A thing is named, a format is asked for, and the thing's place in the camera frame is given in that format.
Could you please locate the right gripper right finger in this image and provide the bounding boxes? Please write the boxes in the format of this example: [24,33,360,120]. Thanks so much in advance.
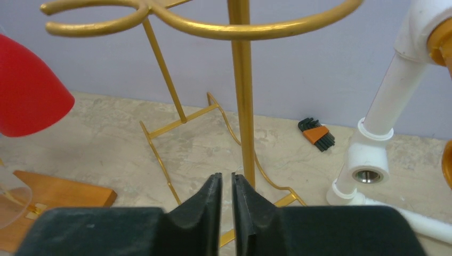
[231,174,425,255]

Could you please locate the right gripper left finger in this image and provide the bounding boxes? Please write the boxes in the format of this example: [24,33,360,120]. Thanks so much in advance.
[16,173,223,255]

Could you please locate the gold swirl wine glass rack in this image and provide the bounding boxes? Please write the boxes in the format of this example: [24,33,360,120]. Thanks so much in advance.
[1,170,117,253]

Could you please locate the clear stemmed glass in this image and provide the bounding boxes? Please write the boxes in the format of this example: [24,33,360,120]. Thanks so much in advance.
[1,165,32,229]

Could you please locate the gold tall wire rack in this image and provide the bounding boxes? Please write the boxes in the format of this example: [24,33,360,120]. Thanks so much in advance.
[39,0,365,248]

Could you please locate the red plastic goblet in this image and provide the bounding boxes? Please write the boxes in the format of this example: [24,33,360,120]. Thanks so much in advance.
[1,35,75,137]

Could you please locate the small black orange object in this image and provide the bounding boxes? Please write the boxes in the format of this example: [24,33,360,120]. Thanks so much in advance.
[297,117,335,152]

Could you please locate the white pvc pipe frame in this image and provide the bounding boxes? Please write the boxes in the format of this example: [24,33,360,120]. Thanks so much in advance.
[326,0,452,245]

